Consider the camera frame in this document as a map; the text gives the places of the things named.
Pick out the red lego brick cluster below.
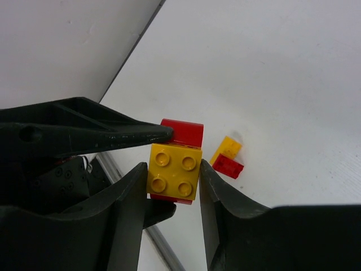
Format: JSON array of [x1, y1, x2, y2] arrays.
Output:
[[212, 154, 244, 179]]

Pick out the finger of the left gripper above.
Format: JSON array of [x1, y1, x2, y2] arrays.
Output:
[[1, 97, 173, 163], [143, 199, 177, 229]]

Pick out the yellow lego brick left cluster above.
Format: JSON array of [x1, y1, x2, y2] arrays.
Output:
[[210, 136, 242, 165]]

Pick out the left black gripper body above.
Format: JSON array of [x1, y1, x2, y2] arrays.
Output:
[[1, 156, 110, 215]]

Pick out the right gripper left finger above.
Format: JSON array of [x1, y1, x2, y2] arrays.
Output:
[[1, 163, 147, 270]]

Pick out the yellow lego brick right cluster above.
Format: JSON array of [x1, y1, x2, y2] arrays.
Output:
[[147, 143, 202, 204]]

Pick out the red arch lego brick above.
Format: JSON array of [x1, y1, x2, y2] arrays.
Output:
[[149, 117, 205, 206]]

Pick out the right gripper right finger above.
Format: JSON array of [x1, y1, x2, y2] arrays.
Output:
[[200, 160, 360, 270]]

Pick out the yellow lego brick cluster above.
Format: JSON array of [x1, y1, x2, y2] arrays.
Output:
[[210, 136, 242, 165], [147, 143, 202, 204]]

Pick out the aluminium rail front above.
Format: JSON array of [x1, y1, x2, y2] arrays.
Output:
[[94, 152, 185, 270]]

